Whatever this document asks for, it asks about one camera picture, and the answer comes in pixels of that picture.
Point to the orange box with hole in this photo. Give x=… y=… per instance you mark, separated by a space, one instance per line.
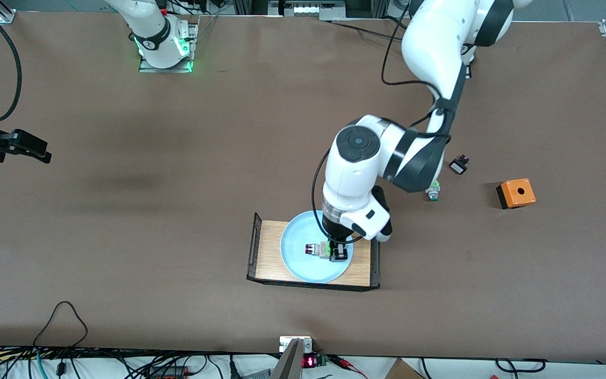
x=517 y=193

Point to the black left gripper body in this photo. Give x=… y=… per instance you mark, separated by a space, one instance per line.
x=331 y=230

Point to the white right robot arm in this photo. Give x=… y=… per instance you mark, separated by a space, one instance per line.
x=155 y=37

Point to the small black white button cap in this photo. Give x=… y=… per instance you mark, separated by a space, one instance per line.
x=458 y=167

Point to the red push button switch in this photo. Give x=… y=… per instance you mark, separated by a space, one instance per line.
x=316 y=249

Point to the red digit display module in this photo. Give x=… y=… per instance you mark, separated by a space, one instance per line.
x=309 y=361

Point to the green push button switch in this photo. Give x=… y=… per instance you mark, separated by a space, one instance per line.
x=433 y=192

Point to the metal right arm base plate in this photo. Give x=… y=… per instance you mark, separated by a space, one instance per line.
x=148 y=68

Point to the silver pole mounting bracket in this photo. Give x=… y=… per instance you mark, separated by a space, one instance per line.
x=284 y=343

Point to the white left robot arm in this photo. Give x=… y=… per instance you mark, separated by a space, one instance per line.
x=355 y=173

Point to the grey aluminium camera pole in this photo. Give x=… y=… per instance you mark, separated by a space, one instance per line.
x=288 y=363

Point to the brown cardboard piece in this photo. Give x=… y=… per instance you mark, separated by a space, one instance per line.
x=403 y=371

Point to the light blue round plate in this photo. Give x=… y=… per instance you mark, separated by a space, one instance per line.
x=303 y=271

